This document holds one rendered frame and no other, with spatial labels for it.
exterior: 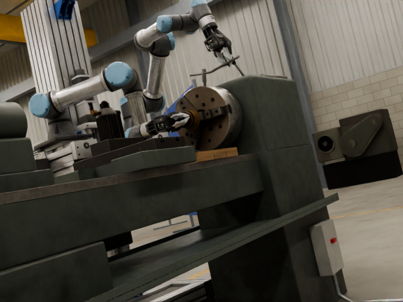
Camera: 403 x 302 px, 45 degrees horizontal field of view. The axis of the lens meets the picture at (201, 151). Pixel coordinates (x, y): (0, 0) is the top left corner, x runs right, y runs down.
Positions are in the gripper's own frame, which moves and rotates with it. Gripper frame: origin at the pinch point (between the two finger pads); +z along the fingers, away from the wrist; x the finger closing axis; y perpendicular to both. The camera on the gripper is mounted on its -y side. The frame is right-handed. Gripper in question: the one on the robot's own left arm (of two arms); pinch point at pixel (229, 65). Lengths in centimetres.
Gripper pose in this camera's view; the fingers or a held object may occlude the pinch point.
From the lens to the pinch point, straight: 230.9
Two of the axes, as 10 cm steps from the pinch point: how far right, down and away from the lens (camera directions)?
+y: -5.5, 0.8, -8.3
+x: 7.3, -4.4, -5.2
